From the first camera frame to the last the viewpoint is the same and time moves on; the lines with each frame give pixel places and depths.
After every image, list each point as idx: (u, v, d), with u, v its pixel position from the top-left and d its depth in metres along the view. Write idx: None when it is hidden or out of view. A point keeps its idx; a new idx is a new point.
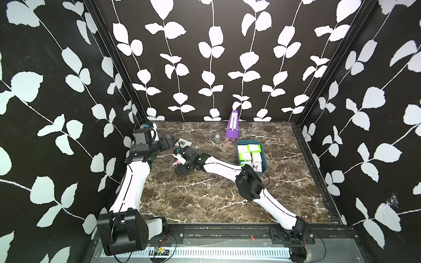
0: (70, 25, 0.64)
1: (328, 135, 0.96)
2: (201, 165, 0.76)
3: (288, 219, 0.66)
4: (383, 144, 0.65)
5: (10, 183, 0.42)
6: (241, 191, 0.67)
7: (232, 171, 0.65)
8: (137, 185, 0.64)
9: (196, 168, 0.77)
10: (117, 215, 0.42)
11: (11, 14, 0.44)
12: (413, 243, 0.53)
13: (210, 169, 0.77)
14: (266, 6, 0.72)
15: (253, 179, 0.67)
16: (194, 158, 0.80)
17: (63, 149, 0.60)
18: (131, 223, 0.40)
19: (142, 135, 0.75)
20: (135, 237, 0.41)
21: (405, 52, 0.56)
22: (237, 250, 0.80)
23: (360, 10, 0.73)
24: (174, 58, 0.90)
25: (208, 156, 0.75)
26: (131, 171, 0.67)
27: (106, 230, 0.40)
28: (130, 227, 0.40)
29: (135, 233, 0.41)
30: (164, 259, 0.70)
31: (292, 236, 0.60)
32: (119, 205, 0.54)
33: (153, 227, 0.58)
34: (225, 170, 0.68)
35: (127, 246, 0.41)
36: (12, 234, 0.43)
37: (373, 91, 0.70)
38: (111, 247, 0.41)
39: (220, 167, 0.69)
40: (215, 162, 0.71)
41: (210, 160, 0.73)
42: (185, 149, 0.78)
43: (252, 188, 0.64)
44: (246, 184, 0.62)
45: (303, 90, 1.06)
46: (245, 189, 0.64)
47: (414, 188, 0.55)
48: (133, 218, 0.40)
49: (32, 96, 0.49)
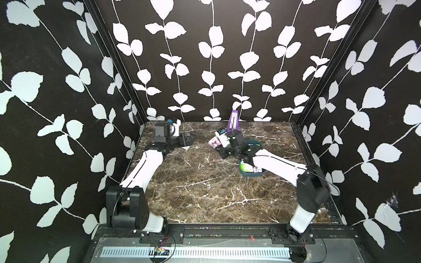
0: (71, 26, 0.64)
1: (328, 135, 0.96)
2: (250, 157, 0.64)
3: (302, 228, 0.63)
4: (383, 144, 0.65)
5: (10, 183, 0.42)
6: (302, 198, 0.50)
7: (291, 170, 0.51)
8: (149, 171, 0.53)
9: (242, 159, 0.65)
10: (124, 191, 0.46)
11: (12, 14, 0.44)
12: (413, 243, 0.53)
13: (260, 163, 0.62)
14: (266, 6, 0.72)
15: (322, 185, 0.50)
16: (243, 147, 0.69)
17: (63, 149, 0.60)
18: (134, 200, 0.43)
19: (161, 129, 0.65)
20: (135, 215, 0.43)
21: (405, 52, 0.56)
22: (237, 250, 0.80)
23: (360, 9, 0.73)
24: (174, 58, 0.89)
25: (259, 149, 0.63)
26: (145, 156, 0.56)
27: (112, 202, 0.43)
28: (133, 204, 0.43)
29: (136, 210, 0.43)
30: (164, 259, 0.70)
31: (291, 234, 0.68)
32: (129, 181, 0.46)
33: (154, 222, 0.60)
34: (282, 166, 0.54)
35: (126, 223, 0.44)
36: (12, 234, 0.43)
37: (373, 90, 0.69)
38: (112, 220, 0.44)
39: (274, 163, 0.56)
40: (269, 155, 0.58)
41: (260, 154, 0.60)
42: (236, 135, 0.66)
43: (318, 196, 0.48)
44: (312, 189, 0.47)
45: (303, 90, 1.06)
46: (308, 195, 0.48)
47: (414, 188, 0.55)
48: (136, 196, 0.43)
49: (32, 96, 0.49)
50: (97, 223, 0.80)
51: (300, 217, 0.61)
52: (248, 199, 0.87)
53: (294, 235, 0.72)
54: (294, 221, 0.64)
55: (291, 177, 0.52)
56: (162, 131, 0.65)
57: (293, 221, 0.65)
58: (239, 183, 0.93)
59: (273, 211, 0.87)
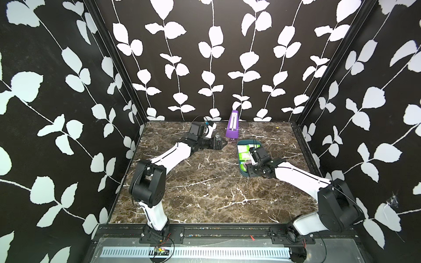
0: (71, 26, 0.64)
1: (328, 135, 0.96)
2: (272, 169, 0.64)
3: (304, 232, 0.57)
4: (383, 144, 0.65)
5: (10, 183, 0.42)
6: (324, 214, 0.47)
7: (313, 183, 0.49)
8: (177, 161, 0.60)
9: (264, 171, 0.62)
10: (151, 165, 0.52)
11: (12, 14, 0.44)
12: (413, 243, 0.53)
13: (282, 175, 0.61)
14: (266, 6, 0.72)
15: (348, 203, 0.46)
16: (265, 160, 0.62)
17: (63, 149, 0.60)
18: (157, 176, 0.48)
19: (197, 127, 0.71)
20: (152, 190, 0.48)
21: (405, 52, 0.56)
22: (237, 250, 0.80)
23: (360, 9, 0.73)
24: (174, 58, 0.89)
25: (282, 161, 0.63)
26: (176, 146, 0.62)
27: (138, 171, 0.50)
28: (154, 179, 0.48)
29: (155, 186, 0.48)
30: (164, 259, 0.70)
31: (290, 232, 0.69)
32: (157, 159, 0.53)
33: (160, 215, 0.62)
34: (302, 178, 0.53)
35: (142, 195, 0.49)
36: (12, 234, 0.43)
37: (373, 90, 0.69)
38: (132, 188, 0.50)
39: (297, 176, 0.55)
40: (290, 167, 0.58)
41: (280, 167, 0.61)
42: (257, 148, 0.71)
43: (344, 215, 0.44)
44: (337, 206, 0.44)
45: (303, 90, 1.06)
46: (331, 213, 0.45)
47: (414, 188, 0.55)
48: (159, 173, 0.48)
49: (33, 96, 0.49)
50: (97, 224, 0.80)
51: (308, 222, 0.59)
52: (248, 199, 0.87)
53: (293, 233, 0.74)
54: (300, 222, 0.63)
55: (311, 189, 0.51)
56: (197, 129, 0.71)
57: (297, 221, 0.64)
58: (239, 183, 0.93)
59: (273, 211, 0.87)
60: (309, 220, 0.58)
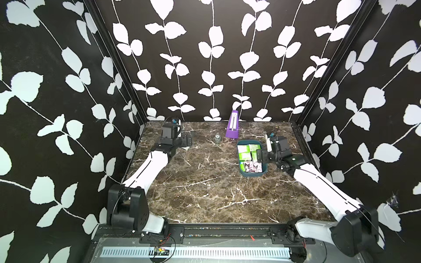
0: (71, 26, 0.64)
1: (328, 135, 0.96)
2: (291, 167, 0.58)
3: (303, 233, 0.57)
4: (383, 144, 0.65)
5: (10, 183, 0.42)
6: (342, 234, 0.43)
7: (340, 201, 0.44)
8: (154, 172, 0.53)
9: (282, 167, 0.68)
10: (127, 189, 0.46)
11: (12, 14, 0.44)
12: (412, 243, 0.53)
13: (304, 179, 0.54)
14: (266, 6, 0.72)
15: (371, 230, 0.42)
16: (286, 154, 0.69)
17: (63, 149, 0.60)
18: (135, 200, 0.43)
19: (169, 130, 0.65)
20: (134, 215, 0.43)
21: (405, 52, 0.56)
22: (237, 250, 0.80)
23: (360, 9, 0.73)
24: (174, 58, 0.90)
25: (305, 161, 0.56)
26: (150, 157, 0.56)
27: (114, 199, 0.43)
28: (133, 204, 0.43)
29: (136, 211, 0.43)
30: (164, 258, 0.70)
31: (289, 229, 0.69)
32: (131, 182, 0.46)
33: (154, 222, 0.59)
34: (328, 191, 0.47)
35: (125, 222, 0.44)
36: (12, 234, 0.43)
37: (373, 90, 0.69)
38: (113, 217, 0.44)
39: (322, 186, 0.49)
40: (315, 176, 0.51)
41: (302, 170, 0.54)
42: (280, 139, 0.62)
43: (363, 242, 0.42)
44: (358, 232, 0.41)
45: (303, 90, 1.06)
46: (351, 237, 0.41)
47: (414, 188, 0.55)
48: (137, 197, 0.43)
49: (33, 96, 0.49)
50: (97, 223, 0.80)
51: (313, 228, 0.57)
52: (248, 199, 0.87)
53: (293, 232, 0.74)
54: (303, 225, 0.62)
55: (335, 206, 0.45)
56: (169, 132, 0.65)
57: (301, 223, 0.63)
58: (238, 183, 0.93)
59: (273, 211, 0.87)
60: (317, 229, 0.55)
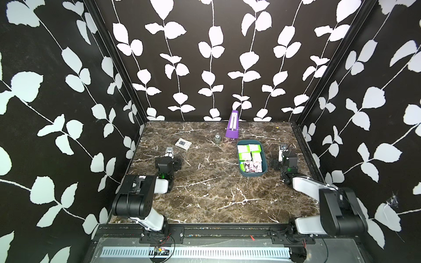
0: (70, 26, 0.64)
1: (328, 135, 0.96)
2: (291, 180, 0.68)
3: (302, 230, 0.63)
4: (383, 144, 0.65)
5: (10, 183, 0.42)
6: (325, 213, 0.47)
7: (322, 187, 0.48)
8: None
9: (284, 179, 0.72)
10: None
11: (12, 14, 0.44)
12: (412, 243, 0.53)
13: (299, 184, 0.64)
14: (266, 6, 0.72)
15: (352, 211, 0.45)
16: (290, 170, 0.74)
17: (63, 149, 0.60)
18: (148, 180, 0.51)
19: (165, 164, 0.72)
20: (146, 192, 0.48)
21: (405, 52, 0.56)
22: (236, 250, 0.80)
23: (360, 9, 0.73)
24: (174, 58, 0.90)
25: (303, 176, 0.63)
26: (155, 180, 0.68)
27: (125, 184, 0.50)
28: (146, 184, 0.50)
29: (149, 187, 0.49)
30: (164, 258, 0.70)
31: (289, 226, 0.69)
32: None
33: (155, 217, 0.61)
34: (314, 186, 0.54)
35: (135, 201, 0.46)
36: (12, 234, 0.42)
37: (373, 90, 0.69)
38: (121, 200, 0.46)
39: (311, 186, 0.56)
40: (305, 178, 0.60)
41: (299, 177, 0.64)
42: (290, 158, 0.71)
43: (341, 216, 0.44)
44: (334, 205, 0.45)
45: (303, 90, 1.06)
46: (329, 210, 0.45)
47: (414, 188, 0.55)
48: (151, 177, 0.52)
49: (32, 96, 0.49)
50: (98, 223, 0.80)
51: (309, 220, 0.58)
52: (248, 199, 0.87)
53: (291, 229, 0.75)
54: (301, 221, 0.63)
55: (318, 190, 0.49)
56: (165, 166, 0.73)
57: (300, 219, 0.64)
58: (239, 183, 0.93)
59: (273, 211, 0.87)
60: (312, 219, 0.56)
